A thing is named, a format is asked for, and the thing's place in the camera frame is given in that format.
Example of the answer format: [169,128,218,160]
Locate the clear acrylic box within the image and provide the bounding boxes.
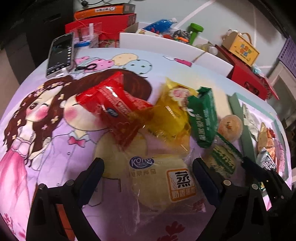
[76,22,103,43]

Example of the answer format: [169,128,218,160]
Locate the purple plastic basket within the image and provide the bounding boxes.
[279,36,296,64]

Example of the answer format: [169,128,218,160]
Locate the bright red snack packet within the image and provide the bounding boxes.
[76,71,154,147]

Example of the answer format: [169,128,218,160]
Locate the dark colourful toy bag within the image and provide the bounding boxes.
[172,30,191,43]

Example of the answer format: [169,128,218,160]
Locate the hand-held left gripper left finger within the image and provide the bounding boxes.
[26,158,105,241]

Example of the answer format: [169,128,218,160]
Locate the smartphone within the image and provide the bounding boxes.
[46,32,75,78]

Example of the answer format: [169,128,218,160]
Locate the red flat box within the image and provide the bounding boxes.
[65,13,137,35]

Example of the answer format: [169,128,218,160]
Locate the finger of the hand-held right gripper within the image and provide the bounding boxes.
[241,156,294,212]

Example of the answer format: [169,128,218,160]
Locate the printed cartoon blanket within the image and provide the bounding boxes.
[0,45,296,241]

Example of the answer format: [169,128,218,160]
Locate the small green-yellow snack packet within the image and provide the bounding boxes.
[205,133,244,178]

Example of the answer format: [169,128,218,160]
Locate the clear plastic cups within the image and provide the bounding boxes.
[199,43,219,56]

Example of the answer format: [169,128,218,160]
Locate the yellow gift box with handle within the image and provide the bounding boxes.
[221,30,260,67]

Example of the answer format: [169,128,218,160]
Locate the clear steamed cake packet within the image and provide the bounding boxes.
[92,130,208,223]

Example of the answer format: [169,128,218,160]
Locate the clear pale cake packet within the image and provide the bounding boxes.
[242,104,260,142]

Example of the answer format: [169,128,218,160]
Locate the orange flat box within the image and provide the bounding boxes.
[74,3,136,20]

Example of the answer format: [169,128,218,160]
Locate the green biscuit packet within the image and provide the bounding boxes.
[187,86,219,149]

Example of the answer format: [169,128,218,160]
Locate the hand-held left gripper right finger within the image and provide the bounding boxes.
[192,158,272,241]

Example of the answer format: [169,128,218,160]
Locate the orange printed cake packet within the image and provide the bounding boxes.
[257,122,277,153]

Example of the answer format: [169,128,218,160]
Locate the black cabinet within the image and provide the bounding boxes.
[5,0,77,86]

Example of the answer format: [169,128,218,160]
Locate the white shelf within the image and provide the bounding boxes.
[268,61,296,123]

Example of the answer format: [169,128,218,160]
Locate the red patterned box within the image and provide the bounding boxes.
[259,74,280,100]

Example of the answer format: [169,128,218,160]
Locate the red gift box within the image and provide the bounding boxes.
[215,45,272,100]

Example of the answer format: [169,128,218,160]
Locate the white printed snack packet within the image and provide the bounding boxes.
[256,149,278,172]

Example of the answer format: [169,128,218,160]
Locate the pale yellow jelly cup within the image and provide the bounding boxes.
[218,115,244,141]

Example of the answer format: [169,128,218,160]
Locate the green dumbbell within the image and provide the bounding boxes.
[188,23,204,44]

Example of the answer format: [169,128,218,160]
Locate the shallow teal cardboard box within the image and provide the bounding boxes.
[228,92,292,186]

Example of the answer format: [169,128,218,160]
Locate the yellow snack packet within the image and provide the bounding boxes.
[144,77,199,154]

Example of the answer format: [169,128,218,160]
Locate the white cardboard box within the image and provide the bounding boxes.
[119,22,234,77]

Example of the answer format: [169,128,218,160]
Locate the black power cables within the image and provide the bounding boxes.
[79,0,111,6]

